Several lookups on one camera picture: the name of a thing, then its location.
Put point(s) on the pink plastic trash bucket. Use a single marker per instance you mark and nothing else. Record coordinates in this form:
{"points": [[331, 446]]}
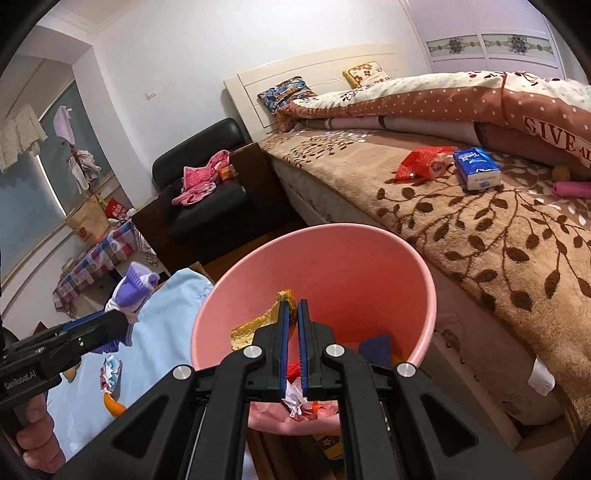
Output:
{"points": [[360, 282]]}

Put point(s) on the polka dot folded quilt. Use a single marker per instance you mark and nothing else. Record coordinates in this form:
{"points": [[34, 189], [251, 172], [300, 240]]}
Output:
{"points": [[554, 110]]}

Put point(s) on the orange box on armchair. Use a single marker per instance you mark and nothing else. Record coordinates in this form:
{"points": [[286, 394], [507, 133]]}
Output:
{"points": [[227, 172]]}

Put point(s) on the bed with brown leaf blanket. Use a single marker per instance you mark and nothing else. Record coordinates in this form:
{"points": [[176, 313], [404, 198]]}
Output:
{"points": [[512, 263]]}

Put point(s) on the pink garment on armchair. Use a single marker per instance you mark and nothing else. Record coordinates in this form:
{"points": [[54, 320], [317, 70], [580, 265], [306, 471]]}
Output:
{"points": [[199, 182]]}

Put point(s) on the red white paper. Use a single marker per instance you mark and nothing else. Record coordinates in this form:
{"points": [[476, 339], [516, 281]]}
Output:
{"points": [[109, 375]]}

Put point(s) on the purple white sock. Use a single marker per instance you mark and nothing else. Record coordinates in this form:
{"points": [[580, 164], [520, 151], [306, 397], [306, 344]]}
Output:
{"points": [[128, 297]]}

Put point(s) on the person's left hand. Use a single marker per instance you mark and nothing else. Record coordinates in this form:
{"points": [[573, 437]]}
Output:
{"points": [[41, 448]]}

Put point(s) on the hanging beige garment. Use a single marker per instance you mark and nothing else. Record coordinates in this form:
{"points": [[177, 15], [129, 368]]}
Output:
{"points": [[20, 135]]}

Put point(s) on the black leather armchair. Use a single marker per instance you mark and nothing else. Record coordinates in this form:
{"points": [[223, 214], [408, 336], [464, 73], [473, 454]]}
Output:
{"points": [[216, 192]]}

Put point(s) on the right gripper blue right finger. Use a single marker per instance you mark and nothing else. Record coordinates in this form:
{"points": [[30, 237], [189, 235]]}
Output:
{"points": [[302, 322]]}

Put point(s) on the table with checkered cloth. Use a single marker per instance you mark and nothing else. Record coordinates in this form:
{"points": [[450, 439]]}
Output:
{"points": [[116, 247]]}

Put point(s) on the colourful patterned pillow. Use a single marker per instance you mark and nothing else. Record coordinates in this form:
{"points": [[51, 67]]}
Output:
{"points": [[279, 96]]}

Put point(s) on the orange wrapper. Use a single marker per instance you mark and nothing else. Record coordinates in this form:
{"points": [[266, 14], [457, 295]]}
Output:
{"points": [[114, 408]]}

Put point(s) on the red snack bag on bed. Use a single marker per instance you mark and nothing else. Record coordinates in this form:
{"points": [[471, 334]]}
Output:
{"points": [[428, 163]]}

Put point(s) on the yellow floral pillow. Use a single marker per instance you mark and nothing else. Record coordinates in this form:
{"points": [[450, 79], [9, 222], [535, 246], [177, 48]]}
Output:
{"points": [[366, 74]]}

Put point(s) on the blue tissue pack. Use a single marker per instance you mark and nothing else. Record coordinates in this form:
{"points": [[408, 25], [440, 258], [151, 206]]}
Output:
{"points": [[477, 169]]}

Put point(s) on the light blue table cloth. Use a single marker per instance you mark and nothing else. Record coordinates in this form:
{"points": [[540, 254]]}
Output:
{"points": [[160, 341]]}

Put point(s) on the pink cylinder on bed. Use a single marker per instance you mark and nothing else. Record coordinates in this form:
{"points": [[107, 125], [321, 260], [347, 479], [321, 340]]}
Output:
{"points": [[574, 189]]}

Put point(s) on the lilac wardrobe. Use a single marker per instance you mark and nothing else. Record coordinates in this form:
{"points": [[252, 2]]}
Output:
{"points": [[460, 35]]}

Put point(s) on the blue foam fruit net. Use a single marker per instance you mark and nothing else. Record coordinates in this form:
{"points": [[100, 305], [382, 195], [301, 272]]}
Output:
{"points": [[377, 350]]}

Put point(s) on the brown paper bag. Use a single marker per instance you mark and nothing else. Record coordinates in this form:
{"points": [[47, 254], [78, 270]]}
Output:
{"points": [[89, 221]]}

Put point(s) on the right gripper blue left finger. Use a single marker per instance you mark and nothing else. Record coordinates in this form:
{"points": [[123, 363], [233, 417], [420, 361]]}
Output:
{"points": [[282, 344]]}

